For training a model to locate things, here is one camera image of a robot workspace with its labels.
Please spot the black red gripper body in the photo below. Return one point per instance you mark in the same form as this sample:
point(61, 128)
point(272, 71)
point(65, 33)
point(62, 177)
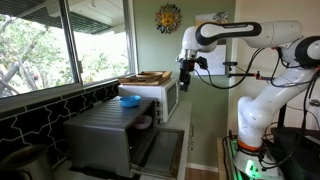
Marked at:
point(186, 70)

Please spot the purple plastic bowl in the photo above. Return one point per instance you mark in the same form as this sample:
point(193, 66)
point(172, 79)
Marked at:
point(143, 122)

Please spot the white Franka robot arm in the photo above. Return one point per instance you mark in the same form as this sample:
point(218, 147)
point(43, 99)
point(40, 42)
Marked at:
point(260, 106)

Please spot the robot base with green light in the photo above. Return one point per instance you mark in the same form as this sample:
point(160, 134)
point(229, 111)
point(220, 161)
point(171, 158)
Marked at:
point(256, 168)

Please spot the wooden bowl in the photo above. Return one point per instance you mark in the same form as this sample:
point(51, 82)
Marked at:
point(149, 74)

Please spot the blue plastic bowl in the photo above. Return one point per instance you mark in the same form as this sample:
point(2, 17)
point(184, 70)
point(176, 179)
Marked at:
point(130, 101)

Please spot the glass toaster oven door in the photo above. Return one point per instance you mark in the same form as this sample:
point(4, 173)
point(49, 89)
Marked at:
point(163, 150)

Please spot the silver toaster oven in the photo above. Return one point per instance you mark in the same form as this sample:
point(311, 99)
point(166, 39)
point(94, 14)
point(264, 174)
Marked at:
point(100, 136)

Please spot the white microwave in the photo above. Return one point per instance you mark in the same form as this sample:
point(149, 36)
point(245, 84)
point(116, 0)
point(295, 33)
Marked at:
point(143, 90)

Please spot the wooden serving tray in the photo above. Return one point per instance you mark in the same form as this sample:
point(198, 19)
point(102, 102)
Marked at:
point(133, 81)

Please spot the black clamp bar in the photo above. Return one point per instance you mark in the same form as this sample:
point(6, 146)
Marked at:
point(241, 75)

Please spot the black upright pole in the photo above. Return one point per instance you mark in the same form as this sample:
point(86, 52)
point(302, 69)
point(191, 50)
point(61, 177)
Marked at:
point(282, 116)

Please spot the metal door knob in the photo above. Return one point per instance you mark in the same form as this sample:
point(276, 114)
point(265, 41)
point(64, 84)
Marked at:
point(314, 102)

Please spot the black equipment box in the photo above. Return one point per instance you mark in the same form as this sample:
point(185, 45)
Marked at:
point(296, 153)

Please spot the metal pot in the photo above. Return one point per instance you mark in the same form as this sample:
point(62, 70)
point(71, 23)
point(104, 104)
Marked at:
point(25, 163)

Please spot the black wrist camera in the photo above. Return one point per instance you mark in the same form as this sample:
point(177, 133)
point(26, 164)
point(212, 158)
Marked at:
point(201, 62)

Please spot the white wall calendar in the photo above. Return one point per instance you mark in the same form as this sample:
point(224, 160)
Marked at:
point(216, 61)

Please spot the colourful sun wall ornament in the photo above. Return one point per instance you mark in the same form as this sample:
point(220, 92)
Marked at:
point(168, 18)

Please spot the landscape wall picture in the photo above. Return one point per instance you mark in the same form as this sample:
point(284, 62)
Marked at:
point(213, 16)

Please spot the grey window frame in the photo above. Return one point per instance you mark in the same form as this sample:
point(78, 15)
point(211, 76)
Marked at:
point(71, 50)

